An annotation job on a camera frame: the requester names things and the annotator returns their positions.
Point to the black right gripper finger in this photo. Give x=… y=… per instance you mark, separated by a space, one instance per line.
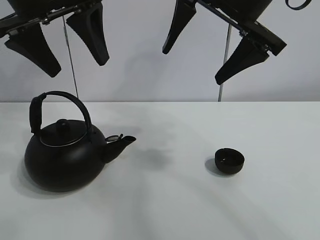
x=247 y=54
x=184 y=11

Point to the small black teacup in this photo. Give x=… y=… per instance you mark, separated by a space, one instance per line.
x=229 y=161

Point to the silver wall seam strip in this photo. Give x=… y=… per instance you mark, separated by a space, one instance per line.
x=225 y=58

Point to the black round teapot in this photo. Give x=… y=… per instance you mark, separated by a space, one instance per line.
x=68 y=154

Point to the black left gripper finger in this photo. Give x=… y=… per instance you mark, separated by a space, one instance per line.
x=30 y=42
x=88 y=25

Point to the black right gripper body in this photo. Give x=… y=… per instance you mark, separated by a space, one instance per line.
x=246 y=13

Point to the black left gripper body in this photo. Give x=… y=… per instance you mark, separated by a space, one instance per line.
x=26 y=11

